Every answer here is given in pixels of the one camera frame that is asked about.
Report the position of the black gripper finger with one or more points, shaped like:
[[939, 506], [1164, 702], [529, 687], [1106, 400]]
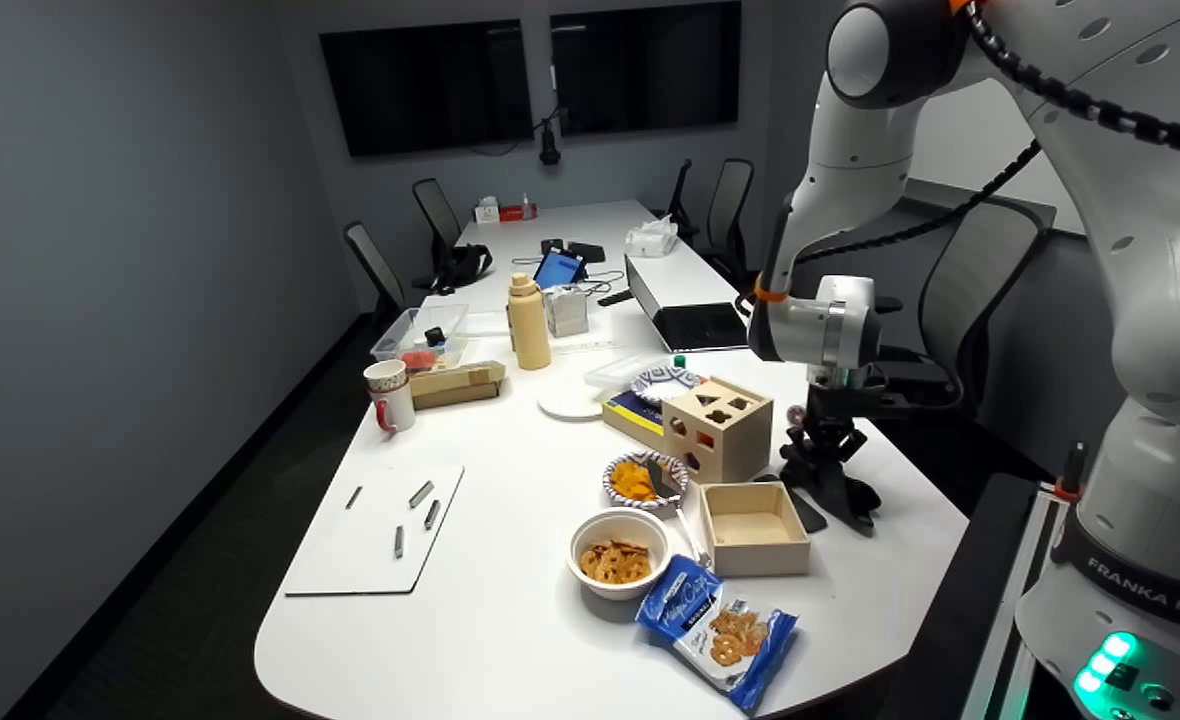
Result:
[[854, 464], [808, 464]]

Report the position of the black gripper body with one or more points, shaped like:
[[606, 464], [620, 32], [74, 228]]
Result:
[[832, 416]]

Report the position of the black cloth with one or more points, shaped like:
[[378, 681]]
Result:
[[849, 508]]

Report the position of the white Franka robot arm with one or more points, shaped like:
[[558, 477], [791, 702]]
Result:
[[1151, 266]]

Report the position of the open wooden tray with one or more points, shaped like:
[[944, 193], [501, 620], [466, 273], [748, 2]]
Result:
[[755, 524]]

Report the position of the wooden shape sorter box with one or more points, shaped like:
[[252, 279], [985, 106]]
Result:
[[720, 426]]

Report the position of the patterned paper plate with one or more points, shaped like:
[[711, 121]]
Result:
[[667, 384]]

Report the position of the small green cap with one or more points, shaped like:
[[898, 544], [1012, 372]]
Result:
[[677, 360]]

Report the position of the laptop computer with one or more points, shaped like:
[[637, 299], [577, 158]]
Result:
[[694, 327]]

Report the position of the patterned bowl with orange food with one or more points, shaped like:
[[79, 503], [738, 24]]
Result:
[[637, 482]]

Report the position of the blue snack bag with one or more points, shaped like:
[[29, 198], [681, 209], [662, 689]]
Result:
[[720, 635]]

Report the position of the grey mesh office chair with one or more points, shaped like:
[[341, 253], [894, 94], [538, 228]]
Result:
[[983, 284]]

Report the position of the white bowl with snacks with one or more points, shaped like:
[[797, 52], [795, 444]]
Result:
[[614, 561]]

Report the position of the red black clamp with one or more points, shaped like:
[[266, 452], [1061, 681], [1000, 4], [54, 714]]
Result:
[[1075, 485]]

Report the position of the white round plate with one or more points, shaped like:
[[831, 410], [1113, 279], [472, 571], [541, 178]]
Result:
[[568, 400]]

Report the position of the white square cup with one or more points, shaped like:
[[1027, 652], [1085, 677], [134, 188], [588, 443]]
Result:
[[568, 313]]

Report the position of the small black device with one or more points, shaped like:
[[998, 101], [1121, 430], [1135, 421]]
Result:
[[574, 251]]

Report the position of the blue tablet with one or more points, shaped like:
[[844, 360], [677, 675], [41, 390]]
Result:
[[563, 270]]

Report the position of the tan squeeze bottle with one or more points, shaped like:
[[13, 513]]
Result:
[[529, 327]]

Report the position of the small red box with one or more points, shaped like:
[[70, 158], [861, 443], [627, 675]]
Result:
[[517, 209]]

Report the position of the black backpack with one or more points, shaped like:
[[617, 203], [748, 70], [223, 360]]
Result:
[[463, 266]]

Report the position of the white tissue box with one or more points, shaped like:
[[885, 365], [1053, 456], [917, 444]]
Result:
[[487, 215]]

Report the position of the clear plastic bin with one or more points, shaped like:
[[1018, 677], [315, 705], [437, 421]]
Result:
[[423, 327]]

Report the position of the small metal bar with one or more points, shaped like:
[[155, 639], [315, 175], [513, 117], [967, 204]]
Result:
[[352, 498]]

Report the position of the white metal frame rail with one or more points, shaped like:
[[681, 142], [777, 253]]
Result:
[[1010, 625]]

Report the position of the black wall monitor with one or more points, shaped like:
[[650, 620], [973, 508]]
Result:
[[644, 70], [429, 86]]

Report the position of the black conference camera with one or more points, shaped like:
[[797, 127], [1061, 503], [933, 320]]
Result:
[[548, 142]]

